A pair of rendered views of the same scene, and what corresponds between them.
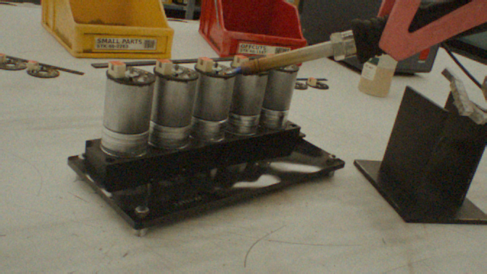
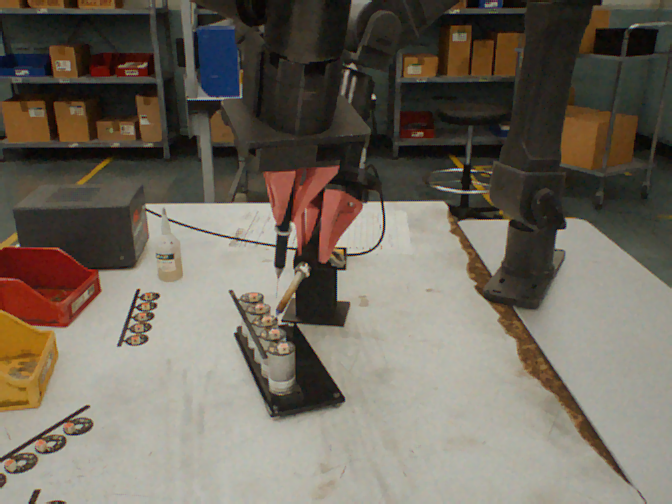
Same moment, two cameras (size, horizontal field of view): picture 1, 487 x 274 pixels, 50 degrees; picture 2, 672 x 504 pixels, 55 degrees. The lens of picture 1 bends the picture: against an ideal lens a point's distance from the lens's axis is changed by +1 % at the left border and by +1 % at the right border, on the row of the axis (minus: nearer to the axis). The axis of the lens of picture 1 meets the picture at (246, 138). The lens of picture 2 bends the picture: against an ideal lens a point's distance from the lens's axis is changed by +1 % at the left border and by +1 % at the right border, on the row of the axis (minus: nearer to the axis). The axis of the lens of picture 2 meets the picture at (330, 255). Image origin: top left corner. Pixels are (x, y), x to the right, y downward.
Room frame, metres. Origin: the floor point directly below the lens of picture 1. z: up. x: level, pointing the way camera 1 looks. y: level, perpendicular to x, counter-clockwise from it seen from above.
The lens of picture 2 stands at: (-0.02, 0.50, 1.11)
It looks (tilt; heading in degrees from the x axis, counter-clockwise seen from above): 22 degrees down; 297
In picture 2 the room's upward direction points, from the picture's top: straight up
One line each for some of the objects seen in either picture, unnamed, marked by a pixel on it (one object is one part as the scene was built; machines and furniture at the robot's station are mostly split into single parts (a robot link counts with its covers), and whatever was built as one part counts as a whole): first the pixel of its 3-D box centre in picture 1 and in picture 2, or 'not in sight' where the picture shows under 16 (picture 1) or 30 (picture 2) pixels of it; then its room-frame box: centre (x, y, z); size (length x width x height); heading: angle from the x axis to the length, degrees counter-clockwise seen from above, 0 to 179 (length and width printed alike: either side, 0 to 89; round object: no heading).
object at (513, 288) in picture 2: not in sight; (529, 248); (0.11, -0.35, 0.79); 0.20 x 0.07 x 0.08; 89
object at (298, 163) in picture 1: (219, 167); (284, 367); (0.28, 0.01, 0.76); 0.16 x 0.07 x 0.01; 137
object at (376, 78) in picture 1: (385, 46); (167, 242); (0.54, -0.12, 0.80); 0.03 x 0.03 x 0.10
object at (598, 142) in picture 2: not in sight; (583, 103); (0.40, -3.60, 0.51); 0.75 x 0.48 x 1.03; 147
